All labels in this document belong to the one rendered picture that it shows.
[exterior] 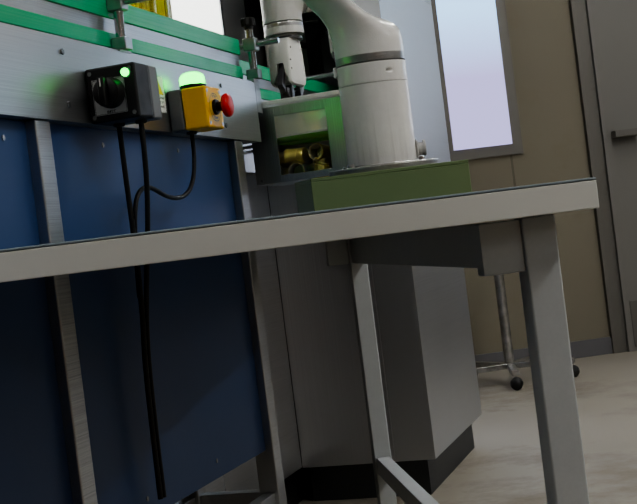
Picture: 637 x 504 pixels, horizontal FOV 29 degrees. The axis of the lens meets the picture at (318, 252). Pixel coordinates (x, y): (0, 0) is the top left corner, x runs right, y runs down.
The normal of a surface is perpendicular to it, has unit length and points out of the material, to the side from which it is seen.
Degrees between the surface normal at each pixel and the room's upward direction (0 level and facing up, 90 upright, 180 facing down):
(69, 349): 90
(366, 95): 92
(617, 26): 90
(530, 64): 90
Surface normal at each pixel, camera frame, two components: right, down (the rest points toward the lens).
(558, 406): 0.11, 0.00
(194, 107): -0.30, 0.05
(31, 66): 0.95, -0.11
